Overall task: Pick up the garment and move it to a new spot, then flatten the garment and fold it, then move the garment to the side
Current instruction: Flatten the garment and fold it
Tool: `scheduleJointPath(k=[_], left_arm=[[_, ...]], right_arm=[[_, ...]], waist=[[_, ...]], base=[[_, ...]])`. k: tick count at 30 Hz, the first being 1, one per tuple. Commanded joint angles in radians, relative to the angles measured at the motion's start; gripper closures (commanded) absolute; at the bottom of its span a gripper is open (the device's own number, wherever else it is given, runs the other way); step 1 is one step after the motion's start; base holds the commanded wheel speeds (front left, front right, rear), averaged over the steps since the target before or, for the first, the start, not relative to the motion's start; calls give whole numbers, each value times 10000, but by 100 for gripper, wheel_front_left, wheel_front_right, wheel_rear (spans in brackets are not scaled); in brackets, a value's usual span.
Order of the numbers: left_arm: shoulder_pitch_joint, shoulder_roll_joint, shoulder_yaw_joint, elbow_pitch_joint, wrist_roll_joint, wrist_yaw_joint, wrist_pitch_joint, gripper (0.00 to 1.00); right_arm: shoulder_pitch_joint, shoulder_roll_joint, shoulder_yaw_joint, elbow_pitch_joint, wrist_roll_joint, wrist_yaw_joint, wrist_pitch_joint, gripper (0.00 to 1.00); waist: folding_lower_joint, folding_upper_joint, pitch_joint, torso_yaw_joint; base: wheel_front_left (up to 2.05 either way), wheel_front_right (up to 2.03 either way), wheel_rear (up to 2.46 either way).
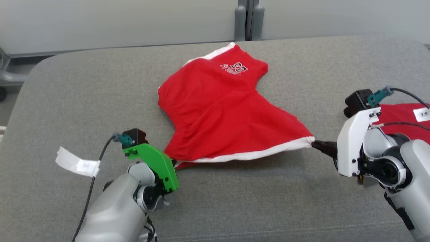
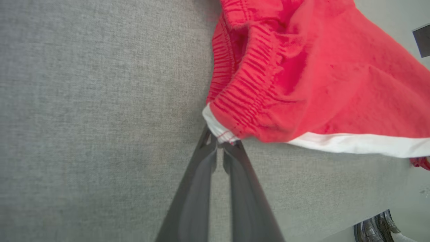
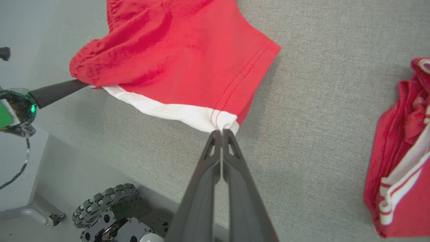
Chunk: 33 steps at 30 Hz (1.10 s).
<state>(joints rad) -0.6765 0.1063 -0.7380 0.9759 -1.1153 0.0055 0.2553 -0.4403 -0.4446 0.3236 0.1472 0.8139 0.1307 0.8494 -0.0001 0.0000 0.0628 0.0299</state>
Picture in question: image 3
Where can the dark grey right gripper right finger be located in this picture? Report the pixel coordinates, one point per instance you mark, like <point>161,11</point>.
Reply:
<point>245,208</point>

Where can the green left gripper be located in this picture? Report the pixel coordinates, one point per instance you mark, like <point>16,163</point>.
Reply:
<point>15,111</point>

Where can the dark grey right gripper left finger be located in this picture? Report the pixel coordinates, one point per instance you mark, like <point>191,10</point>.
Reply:
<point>198,208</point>

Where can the red white sports shorts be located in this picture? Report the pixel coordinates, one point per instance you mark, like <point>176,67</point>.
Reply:
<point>181,57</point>

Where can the red white basketball jersey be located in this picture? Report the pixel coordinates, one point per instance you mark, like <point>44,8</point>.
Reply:
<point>383,151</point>

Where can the robot base chassis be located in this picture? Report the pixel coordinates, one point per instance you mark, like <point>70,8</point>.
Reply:
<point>134,228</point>

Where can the grey omni wheel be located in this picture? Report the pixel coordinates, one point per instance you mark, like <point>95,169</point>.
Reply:
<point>100,201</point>

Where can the grey metal stand leg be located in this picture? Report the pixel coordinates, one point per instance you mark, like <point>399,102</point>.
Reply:
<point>23,211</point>

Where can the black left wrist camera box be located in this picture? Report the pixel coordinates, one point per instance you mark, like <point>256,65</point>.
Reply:
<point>4,53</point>

